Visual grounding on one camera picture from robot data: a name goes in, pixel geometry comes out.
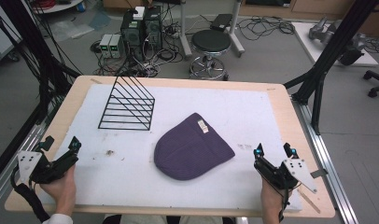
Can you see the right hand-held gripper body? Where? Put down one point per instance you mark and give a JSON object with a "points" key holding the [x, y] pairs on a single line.
{"points": [[273, 172]]}

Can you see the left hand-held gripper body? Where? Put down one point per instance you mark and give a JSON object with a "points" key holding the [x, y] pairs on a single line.
{"points": [[58, 165]]}

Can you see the person's left hand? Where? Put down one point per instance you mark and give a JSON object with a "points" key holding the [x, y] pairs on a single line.
{"points": [[61, 193]]}

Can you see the person's right hand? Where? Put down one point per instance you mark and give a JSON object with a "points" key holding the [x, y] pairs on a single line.
{"points": [[271, 202]]}

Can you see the tan tape strip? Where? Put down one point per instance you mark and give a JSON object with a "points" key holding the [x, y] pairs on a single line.
{"points": [[309, 200]]}

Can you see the white foam mat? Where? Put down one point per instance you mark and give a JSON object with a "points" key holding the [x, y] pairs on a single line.
{"points": [[122, 174]]}

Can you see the purple knitted beanie hat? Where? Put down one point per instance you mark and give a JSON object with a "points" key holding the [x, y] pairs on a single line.
{"points": [[190, 151]]}

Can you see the grey power supply unit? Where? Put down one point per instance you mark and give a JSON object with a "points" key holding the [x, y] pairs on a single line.
{"points": [[116, 46], [105, 46]]}

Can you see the white floor platform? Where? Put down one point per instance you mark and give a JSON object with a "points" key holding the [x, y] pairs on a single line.
{"points": [[306, 43]]}

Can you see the black office chair base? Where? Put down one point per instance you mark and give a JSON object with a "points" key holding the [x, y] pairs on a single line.
{"points": [[376, 82]]}

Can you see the grey equipment case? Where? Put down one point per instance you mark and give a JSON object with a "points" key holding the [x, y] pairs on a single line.
{"points": [[2, 42]]}

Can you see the clear plastic sheet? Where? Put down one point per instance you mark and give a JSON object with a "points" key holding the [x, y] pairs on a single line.
{"points": [[71, 29]]}

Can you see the white table leg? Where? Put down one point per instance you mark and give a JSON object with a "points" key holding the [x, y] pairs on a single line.
{"points": [[185, 31], [236, 34]]}

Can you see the black round stool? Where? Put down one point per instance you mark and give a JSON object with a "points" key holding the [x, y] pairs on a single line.
{"points": [[211, 42]]}

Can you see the black computer tower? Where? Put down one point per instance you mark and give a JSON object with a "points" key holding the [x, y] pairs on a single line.
{"points": [[152, 29], [132, 35]]}

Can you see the flat black box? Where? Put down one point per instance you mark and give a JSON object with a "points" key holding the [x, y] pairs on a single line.
{"points": [[221, 22]]}

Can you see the round white table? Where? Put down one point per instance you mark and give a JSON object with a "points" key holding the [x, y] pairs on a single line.
{"points": [[57, 6]]}

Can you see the white box on tower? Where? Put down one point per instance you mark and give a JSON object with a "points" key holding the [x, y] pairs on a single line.
{"points": [[139, 13]]}

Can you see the aluminium rail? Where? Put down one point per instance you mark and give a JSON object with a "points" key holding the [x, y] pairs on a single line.
{"points": [[327, 149], [19, 152]]}

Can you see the black metal frame stand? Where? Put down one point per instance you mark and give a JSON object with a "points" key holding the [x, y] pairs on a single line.
{"points": [[38, 56], [330, 53]]}

